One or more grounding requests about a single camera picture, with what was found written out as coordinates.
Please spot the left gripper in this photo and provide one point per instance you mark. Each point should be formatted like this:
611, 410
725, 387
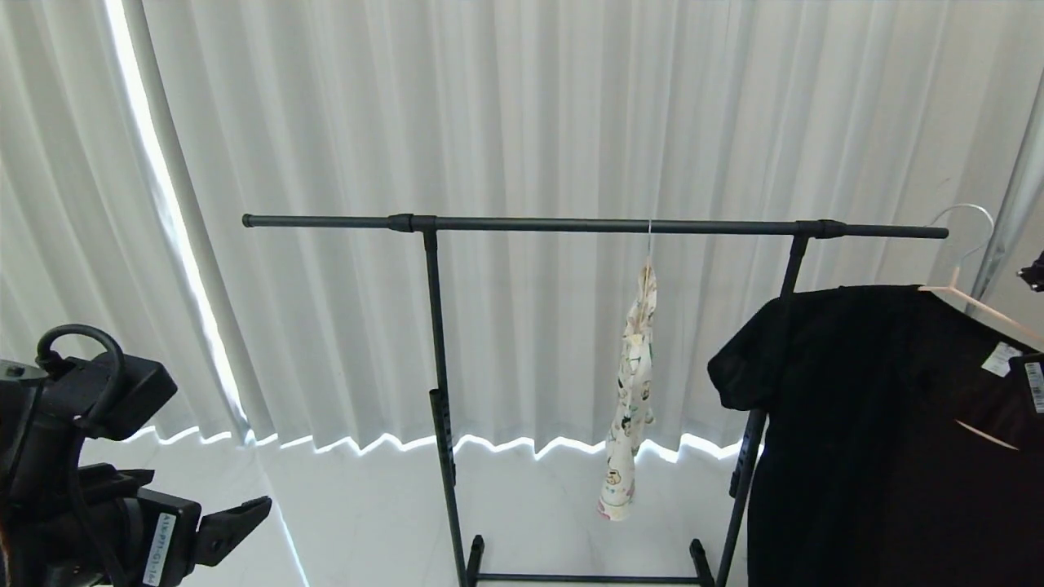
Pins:
114, 538

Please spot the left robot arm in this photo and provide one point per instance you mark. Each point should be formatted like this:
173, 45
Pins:
33, 489

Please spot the black clothes rack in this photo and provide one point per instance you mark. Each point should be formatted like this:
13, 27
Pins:
571, 225

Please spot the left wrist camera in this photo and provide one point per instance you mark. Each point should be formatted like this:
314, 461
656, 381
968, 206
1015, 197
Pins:
122, 395

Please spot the cream printed shirt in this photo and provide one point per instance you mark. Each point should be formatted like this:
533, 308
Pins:
632, 408

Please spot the pink clothes hanger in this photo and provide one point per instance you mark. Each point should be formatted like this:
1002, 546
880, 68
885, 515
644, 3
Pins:
995, 316
650, 244

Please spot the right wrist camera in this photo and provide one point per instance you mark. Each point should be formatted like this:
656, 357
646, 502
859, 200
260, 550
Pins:
1034, 273

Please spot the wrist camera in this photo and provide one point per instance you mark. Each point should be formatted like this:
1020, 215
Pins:
122, 395
1034, 273

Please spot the black t-shirt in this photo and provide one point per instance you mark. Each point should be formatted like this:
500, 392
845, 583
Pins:
856, 448

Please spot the white curtain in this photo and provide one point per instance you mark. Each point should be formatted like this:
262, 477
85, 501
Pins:
489, 106

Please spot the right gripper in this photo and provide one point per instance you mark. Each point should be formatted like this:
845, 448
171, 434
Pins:
1034, 383

